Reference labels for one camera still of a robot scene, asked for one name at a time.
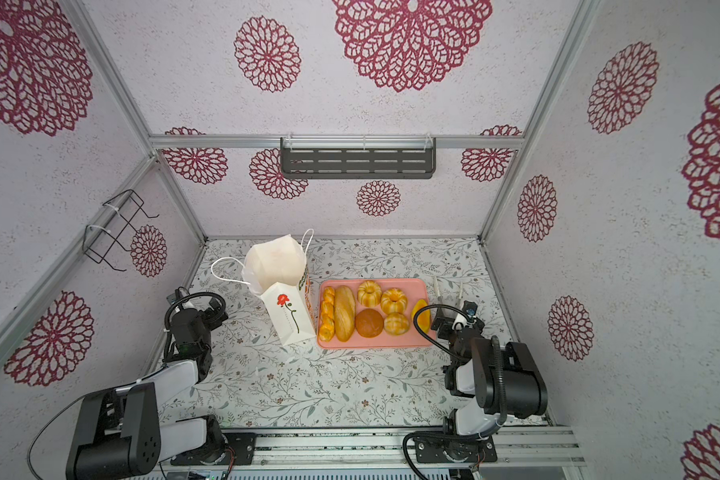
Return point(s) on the steel tongs with white tips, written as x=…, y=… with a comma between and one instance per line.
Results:
x=446, y=298

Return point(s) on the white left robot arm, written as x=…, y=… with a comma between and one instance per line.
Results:
x=118, y=432

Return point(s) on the small scored round bun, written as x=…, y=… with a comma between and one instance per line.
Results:
x=396, y=324

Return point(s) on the oval yellow bread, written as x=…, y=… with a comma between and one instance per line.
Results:
x=422, y=315

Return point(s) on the long pale baguette bread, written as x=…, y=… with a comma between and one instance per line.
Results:
x=345, y=311

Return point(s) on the striped round bun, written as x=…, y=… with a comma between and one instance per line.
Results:
x=393, y=300

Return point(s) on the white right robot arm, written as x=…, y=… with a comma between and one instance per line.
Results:
x=498, y=380

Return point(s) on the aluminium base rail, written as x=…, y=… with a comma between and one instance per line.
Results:
x=515, y=452

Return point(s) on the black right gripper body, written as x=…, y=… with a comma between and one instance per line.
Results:
x=448, y=334

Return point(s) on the ring shaped yellow bun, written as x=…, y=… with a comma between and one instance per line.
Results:
x=369, y=294

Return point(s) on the dark grey wall shelf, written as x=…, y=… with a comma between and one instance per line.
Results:
x=357, y=160

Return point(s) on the long twisted yellow bread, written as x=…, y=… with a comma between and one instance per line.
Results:
x=327, y=311

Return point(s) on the round brown bread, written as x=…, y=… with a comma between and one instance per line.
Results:
x=369, y=323

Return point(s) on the pink plastic tray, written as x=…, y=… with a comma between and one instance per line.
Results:
x=414, y=289

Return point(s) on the white floral paper bag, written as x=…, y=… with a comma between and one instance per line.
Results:
x=276, y=272

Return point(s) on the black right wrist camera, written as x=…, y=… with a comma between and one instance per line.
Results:
x=467, y=316

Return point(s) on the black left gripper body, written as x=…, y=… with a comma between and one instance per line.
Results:
x=211, y=321

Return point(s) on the black wire wall rack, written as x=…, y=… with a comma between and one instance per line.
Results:
x=100, y=239

